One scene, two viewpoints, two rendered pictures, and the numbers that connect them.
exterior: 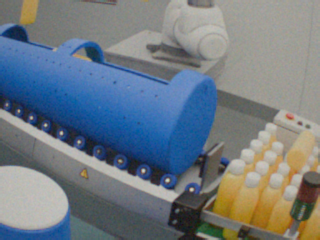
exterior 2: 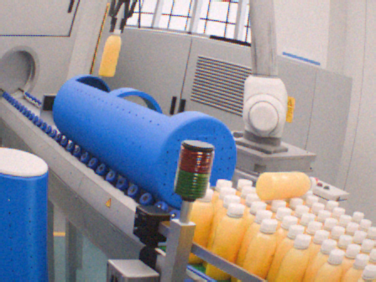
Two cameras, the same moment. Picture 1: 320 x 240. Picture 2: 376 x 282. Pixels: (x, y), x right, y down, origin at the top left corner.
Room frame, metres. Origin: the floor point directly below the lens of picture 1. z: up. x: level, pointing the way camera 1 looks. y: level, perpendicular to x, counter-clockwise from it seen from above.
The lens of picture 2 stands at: (-0.16, -0.86, 1.47)
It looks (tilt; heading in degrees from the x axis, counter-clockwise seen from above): 10 degrees down; 27
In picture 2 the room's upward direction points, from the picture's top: 10 degrees clockwise
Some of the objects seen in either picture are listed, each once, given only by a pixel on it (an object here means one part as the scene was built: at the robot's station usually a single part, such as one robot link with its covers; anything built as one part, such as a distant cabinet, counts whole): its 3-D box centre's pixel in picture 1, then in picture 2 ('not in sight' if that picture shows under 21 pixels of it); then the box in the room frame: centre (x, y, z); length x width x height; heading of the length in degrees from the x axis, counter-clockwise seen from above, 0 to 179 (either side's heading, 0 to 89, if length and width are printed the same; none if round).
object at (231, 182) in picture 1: (228, 197); not in sight; (1.21, -0.21, 0.99); 0.07 x 0.07 x 0.19
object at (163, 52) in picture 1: (175, 48); (258, 138); (2.04, -0.02, 1.10); 0.22 x 0.18 x 0.06; 83
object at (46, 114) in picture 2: not in sight; (49, 109); (1.96, 1.04, 1.00); 0.10 x 0.04 x 0.15; 154
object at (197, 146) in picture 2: (302, 207); (190, 184); (0.89, -0.34, 1.18); 0.06 x 0.06 x 0.16
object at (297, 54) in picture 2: not in sight; (301, 55); (3.30, 0.24, 1.48); 0.24 x 0.12 x 0.08; 79
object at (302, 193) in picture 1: (310, 188); (195, 159); (0.89, -0.34, 1.23); 0.06 x 0.06 x 0.04
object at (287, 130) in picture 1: (297, 135); (318, 201); (1.55, -0.47, 1.05); 0.20 x 0.10 x 0.10; 64
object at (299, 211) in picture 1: (303, 205); (191, 181); (0.89, -0.34, 1.18); 0.06 x 0.06 x 0.05
